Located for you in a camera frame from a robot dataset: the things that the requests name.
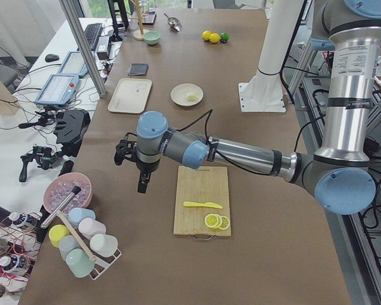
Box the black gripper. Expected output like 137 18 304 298
136 160 160 194

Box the white round plate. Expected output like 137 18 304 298
171 83 204 107

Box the cream rabbit tray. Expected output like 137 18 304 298
108 78 152 114

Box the yellow plastic knife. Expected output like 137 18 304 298
183 201 223 210

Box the bamboo cutting board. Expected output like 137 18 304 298
173 166 232 238

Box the metal scoop with black tip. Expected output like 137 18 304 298
40 186 81 229

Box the pink plastic cup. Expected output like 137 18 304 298
78 217 106 240

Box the blue plastic cup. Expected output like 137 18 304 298
68 207 96 228

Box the lemon slice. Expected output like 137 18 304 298
216 215 222 230
220 215 231 231
204 213 220 229

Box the white plastic cup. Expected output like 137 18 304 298
90 234 118 257

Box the pink ribbed bowl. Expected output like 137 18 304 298
43 172 92 214

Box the grey plastic cup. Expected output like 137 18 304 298
58 235 81 261

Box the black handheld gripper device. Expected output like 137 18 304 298
18 145 64 182

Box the yellow plastic cup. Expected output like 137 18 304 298
49 224 70 248

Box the mint green plastic cup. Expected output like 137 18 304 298
65 248 95 278

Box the dark grey folded cloth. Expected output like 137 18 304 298
128 63 149 76

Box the blue teach pendant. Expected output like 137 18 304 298
34 73 79 105
58 51 88 78

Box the mint green bowl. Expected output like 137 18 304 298
143 30 161 46

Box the wooden stand base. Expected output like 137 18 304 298
133 29 149 41

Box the black computer mouse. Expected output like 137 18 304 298
44 53 60 63

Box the black keyboard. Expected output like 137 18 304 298
84 23 103 51

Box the yellow lemon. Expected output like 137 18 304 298
208 33 221 44
201 30 211 41

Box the metal ice scoop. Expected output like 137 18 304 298
164 13 182 32

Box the green lime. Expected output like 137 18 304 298
220 32 229 43

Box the wooden stand pole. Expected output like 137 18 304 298
130 0 144 30

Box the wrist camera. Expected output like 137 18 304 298
114 132 137 166

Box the black stand bracket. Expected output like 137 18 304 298
53 109 91 157

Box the wooden rack handle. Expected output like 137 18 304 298
57 212 97 262

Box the white wire cup rack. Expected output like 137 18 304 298
84 240 123 280

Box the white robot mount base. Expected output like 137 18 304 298
239 1 305 113

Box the black tray frame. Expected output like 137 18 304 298
141 11 156 25

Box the aluminium frame post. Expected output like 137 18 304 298
59 0 106 98

